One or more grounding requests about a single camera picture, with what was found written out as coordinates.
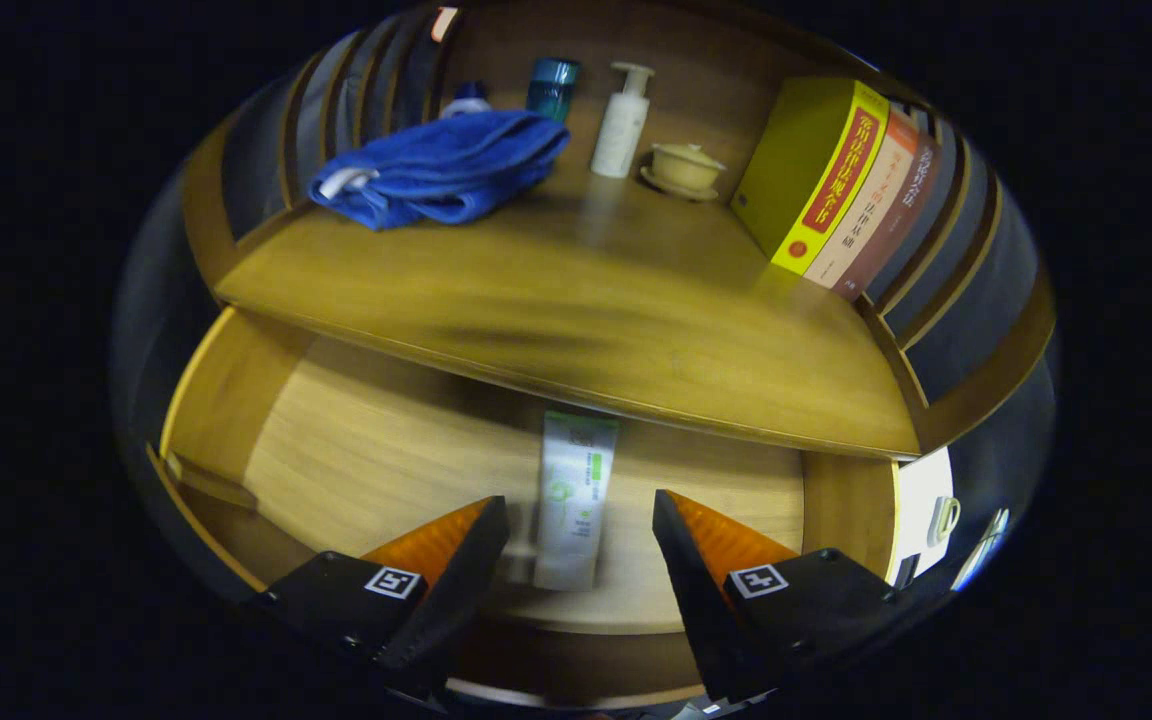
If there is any teal bottle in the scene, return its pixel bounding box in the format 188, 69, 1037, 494
525, 57, 581, 123

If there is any blue folded towel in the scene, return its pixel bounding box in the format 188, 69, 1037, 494
308, 108, 572, 231

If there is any wooden drawer with black knob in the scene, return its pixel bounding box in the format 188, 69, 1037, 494
146, 305, 902, 711

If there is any beige lidded teacup with saucer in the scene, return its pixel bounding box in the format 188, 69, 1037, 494
640, 142, 727, 203

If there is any small white blue-capped bottle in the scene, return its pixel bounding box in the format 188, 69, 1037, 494
439, 80, 493, 119

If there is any white side cabinet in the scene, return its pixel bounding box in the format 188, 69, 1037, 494
891, 445, 957, 586

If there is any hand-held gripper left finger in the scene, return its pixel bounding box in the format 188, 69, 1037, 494
246, 495, 512, 701

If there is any white and green tube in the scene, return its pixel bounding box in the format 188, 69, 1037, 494
532, 410, 620, 593

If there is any white pump bottle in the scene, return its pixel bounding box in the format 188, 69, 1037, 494
590, 62, 656, 179

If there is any thick yellow book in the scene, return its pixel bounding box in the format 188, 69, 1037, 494
730, 77, 890, 276

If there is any orange and white book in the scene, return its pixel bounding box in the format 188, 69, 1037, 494
803, 110, 922, 291

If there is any brown book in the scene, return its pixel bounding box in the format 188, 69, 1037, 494
833, 135, 945, 301

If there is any wooden cabinet with slatted sides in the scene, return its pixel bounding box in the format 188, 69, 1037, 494
176, 0, 1057, 466

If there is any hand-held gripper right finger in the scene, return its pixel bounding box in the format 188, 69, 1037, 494
652, 489, 947, 701

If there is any wooden countertop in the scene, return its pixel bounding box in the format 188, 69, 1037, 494
214, 95, 927, 461

